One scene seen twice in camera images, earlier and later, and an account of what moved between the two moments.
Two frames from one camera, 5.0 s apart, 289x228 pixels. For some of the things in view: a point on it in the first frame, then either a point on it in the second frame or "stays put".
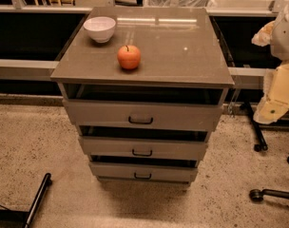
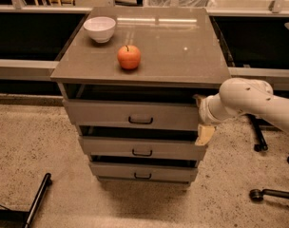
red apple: (128, 56) stays put
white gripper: (285, 37) -> (205, 112)
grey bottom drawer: (146, 172) stays put
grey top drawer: (145, 114) stays put
